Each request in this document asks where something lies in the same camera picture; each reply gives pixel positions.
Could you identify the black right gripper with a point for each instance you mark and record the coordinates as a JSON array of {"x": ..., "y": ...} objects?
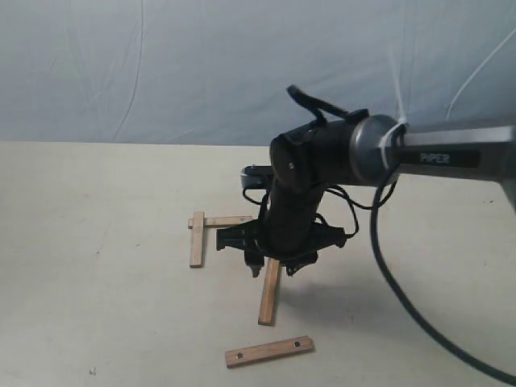
[{"x": 257, "y": 242}]

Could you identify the wood block with magnets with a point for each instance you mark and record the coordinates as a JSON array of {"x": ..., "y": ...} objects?
[{"x": 268, "y": 351}]

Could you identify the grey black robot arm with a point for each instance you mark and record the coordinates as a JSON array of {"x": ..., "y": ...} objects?
[{"x": 307, "y": 160}]

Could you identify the horizontal wooden stick with magnet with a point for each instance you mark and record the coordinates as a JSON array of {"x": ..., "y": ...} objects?
[{"x": 225, "y": 221}]

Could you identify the grey fabric backdrop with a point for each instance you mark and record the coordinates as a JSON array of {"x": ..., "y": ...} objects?
[{"x": 216, "y": 72}]

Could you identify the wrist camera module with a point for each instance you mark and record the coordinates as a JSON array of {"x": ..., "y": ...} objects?
[{"x": 256, "y": 177}]

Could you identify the white cable tie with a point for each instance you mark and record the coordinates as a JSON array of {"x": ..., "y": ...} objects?
[{"x": 401, "y": 120}]

